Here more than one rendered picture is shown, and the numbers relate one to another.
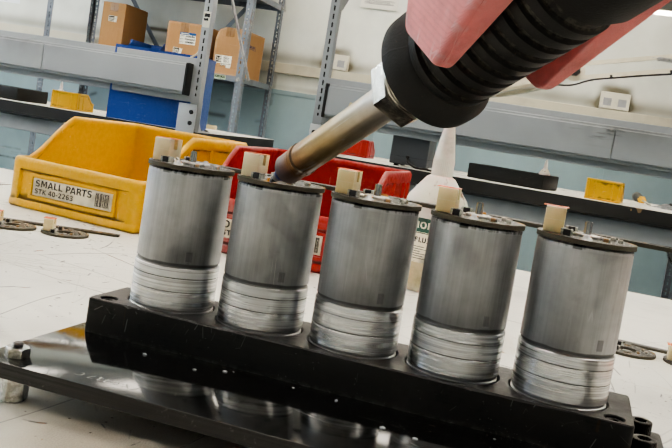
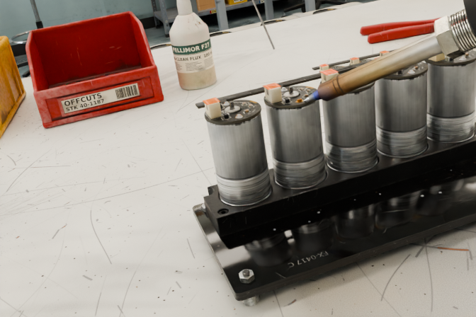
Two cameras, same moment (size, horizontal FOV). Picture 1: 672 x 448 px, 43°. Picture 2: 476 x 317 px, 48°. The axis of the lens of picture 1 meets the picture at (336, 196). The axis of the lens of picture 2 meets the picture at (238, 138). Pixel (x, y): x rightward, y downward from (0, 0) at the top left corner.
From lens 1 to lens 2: 18 cm
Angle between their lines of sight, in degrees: 35
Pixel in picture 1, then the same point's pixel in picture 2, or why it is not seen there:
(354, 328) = (368, 154)
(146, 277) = (244, 189)
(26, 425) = (293, 308)
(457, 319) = (416, 124)
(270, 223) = (310, 124)
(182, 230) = (257, 153)
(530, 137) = not seen: outside the picture
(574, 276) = (464, 79)
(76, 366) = (278, 262)
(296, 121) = not seen: outside the picture
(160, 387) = (329, 243)
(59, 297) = (97, 218)
